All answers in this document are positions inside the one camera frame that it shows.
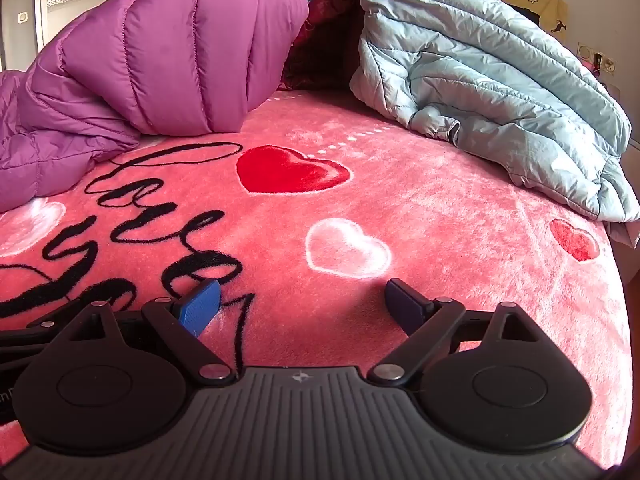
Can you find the wall switch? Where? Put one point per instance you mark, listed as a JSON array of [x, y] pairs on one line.
[[21, 17]]

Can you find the dark red jacket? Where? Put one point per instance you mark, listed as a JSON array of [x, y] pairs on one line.
[[325, 35]]

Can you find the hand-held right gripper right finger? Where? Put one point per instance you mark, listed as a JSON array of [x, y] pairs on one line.
[[400, 305]]

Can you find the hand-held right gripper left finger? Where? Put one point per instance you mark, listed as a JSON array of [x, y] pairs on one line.
[[201, 307]]

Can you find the pink heart blanket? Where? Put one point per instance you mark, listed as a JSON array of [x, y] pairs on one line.
[[425, 210]]

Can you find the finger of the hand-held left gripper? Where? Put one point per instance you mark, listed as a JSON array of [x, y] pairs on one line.
[[30, 332]]

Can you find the black cloth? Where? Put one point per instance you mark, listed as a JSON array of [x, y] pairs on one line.
[[526, 14]]

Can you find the purple down jacket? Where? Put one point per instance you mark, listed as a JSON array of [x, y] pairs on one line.
[[150, 50]]

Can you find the light blue down jacket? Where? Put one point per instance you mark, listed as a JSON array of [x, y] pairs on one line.
[[475, 60]]

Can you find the wall socket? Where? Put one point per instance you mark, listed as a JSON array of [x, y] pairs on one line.
[[609, 64]]

